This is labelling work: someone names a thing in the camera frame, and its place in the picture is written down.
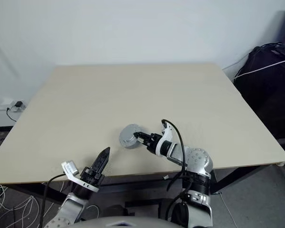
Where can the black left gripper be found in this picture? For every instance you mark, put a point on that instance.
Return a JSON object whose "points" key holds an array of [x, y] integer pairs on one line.
{"points": [[91, 177]]}

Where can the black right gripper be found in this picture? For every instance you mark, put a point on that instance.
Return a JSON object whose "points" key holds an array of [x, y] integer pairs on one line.
{"points": [[154, 143]]}

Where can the round motor housing copper windings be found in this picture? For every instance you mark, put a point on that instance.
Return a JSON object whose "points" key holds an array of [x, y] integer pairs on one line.
{"points": [[128, 143]]}

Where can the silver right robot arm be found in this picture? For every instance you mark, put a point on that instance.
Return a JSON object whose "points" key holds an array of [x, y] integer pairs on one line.
{"points": [[197, 161]]}

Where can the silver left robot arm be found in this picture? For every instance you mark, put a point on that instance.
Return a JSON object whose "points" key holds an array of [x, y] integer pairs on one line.
{"points": [[71, 204]]}

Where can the small white connector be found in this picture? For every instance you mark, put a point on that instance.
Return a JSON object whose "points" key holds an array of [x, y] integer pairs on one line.
{"points": [[166, 177]]}

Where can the grey robot torso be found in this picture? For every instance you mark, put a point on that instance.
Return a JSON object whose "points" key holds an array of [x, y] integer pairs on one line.
{"points": [[123, 223]]}

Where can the black power adapter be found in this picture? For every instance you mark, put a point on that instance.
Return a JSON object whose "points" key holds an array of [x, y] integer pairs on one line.
{"points": [[19, 104]]}

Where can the large black bag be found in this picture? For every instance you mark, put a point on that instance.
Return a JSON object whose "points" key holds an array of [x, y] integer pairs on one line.
{"points": [[266, 97]]}

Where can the small white table caster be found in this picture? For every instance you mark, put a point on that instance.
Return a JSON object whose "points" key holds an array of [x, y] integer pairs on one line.
{"points": [[280, 164]]}

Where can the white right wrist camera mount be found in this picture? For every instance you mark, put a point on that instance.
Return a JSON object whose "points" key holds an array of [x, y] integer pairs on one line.
{"points": [[167, 134]]}

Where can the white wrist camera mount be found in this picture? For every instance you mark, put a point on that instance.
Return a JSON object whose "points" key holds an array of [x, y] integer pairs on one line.
{"points": [[72, 168], [167, 134]]}

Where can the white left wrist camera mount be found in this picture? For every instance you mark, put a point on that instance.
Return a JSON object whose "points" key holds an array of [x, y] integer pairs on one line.
{"points": [[72, 168]]}

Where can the black metal table frame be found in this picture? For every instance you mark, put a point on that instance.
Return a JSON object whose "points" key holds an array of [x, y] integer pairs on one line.
{"points": [[240, 175]]}

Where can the white wall power strip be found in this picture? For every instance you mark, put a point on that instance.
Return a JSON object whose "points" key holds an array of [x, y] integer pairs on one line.
{"points": [[1, 104]]}

